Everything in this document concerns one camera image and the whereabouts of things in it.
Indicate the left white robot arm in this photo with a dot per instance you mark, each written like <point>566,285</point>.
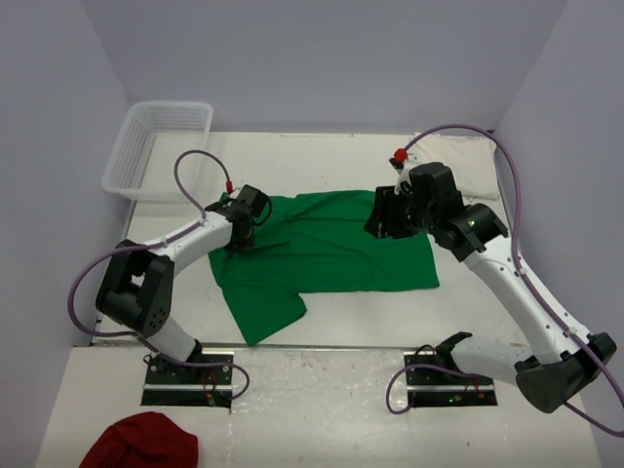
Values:
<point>137,288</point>

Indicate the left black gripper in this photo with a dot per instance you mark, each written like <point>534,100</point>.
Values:
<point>245,245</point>

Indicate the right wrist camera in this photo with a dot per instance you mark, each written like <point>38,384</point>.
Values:
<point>403,163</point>

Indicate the red t shirt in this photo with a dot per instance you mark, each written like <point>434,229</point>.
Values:
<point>147,439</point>

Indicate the white plastic basket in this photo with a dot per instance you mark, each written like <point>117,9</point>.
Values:
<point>154,133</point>

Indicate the green t shirt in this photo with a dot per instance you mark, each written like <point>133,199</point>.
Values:
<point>329,251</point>

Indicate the folded white t shirt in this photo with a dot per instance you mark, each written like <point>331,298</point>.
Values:
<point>470,158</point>

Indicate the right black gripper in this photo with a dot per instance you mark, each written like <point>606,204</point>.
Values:
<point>383,221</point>

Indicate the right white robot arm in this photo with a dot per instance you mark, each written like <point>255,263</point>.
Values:
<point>562,357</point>

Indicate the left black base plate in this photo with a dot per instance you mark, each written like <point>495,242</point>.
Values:
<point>171,385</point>

